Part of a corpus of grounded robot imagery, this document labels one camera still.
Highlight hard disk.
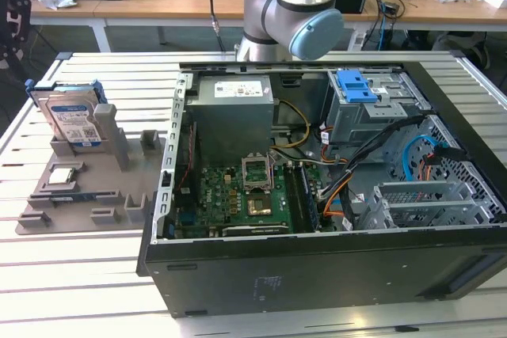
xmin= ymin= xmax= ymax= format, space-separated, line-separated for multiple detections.
xmin=24 ymin=78 xmax=107 ymax=153

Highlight metal disk bay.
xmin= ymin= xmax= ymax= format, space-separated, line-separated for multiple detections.
xmin=358 ymin=180 xmax=500 ymax=232

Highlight small wooden desk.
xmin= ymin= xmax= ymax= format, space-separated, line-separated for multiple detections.
xmin=27 ymin=0 xmax=107 ymax=52

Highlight long wooden desk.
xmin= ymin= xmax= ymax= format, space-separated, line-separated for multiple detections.
xmin=94 ymin=0 xmax=507 ymax=45

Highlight silver CPU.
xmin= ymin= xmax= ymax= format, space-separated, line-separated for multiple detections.
xmin=46 ymin=167 xmax=76 ymax=185

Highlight grey parts rack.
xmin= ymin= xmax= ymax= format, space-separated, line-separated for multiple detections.
xmin=15 ymin=103 xmax=167 ymax=236

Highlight black case fan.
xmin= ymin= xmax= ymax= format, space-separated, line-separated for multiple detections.
xmin=176 ymin=120 xmax=201 ymax=212

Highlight grey power supply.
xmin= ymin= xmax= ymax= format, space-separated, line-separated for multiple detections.
xmin=185 ymin=74 xmax=275 ymax=157

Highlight green motherboard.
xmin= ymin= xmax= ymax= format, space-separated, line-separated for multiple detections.
xmin=173 ymin=151 xmax=345 ymax=238

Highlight metal socket cover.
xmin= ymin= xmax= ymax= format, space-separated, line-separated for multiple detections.
xmin=241 ymin=154 xmax=274 ymax=192

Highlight locking lever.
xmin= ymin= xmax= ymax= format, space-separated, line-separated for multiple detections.
xmin=267 ymin=150 xmax=276 ymax=192

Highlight CPU socket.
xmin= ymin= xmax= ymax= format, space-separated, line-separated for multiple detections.
xmin=243 ymin=191 xmax=276 ymax=220

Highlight black graphics card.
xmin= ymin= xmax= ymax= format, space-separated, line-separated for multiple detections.
xmin=221 ymin=223 xmax=292 ymax=238

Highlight black RAM slot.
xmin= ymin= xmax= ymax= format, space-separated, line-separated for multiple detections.
xmin=284 ymin=166 xmax=305 ymax=234

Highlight white power strip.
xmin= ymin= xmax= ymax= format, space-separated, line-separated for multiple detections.
xmin=350 ymin=31 xmax=368 ymax=52

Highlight blue drive latch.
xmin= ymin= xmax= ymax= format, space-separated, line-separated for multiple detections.
xmin=335 ymin=70 xmax=377 ymax=104

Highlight installed RAM stick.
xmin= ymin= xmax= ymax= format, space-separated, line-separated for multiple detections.
xmin=299 ymin=164 xmax=321 ymax=232

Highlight metal drive cage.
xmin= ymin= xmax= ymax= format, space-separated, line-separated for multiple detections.
xmin=322 ymin=70 xmax=433 ymax=157

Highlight black PC case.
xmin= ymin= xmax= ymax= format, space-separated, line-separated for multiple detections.
xmin=136 ymin=61 xmax=507 ymax=319

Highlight dark bag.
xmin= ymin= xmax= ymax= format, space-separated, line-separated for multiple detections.
xmin=467 ymin=39 xmax=494 ymax=72

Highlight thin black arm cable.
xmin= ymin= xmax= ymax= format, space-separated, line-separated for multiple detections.
xmin=205 ymin=0 xmax=223 ymax=54

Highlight yellow black wires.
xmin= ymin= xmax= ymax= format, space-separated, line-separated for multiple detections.
xmin=271 ymin=100 xmax=312 ymax=153

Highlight orange wire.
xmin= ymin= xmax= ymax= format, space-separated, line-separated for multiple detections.
xmin=322 ymin=184 xmax=352 ymax=220

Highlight black cable bundle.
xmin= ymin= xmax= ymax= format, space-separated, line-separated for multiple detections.
xmin=316 ymin=114 xmax=427 ymax=200

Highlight blue data wire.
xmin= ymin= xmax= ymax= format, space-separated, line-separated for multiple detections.
xmin=402 ymin=134 xmax=451 ymax=187

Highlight power wire black connector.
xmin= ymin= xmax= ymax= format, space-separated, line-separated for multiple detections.
xmin=419 ymin=143 xmax=464 ymax=187

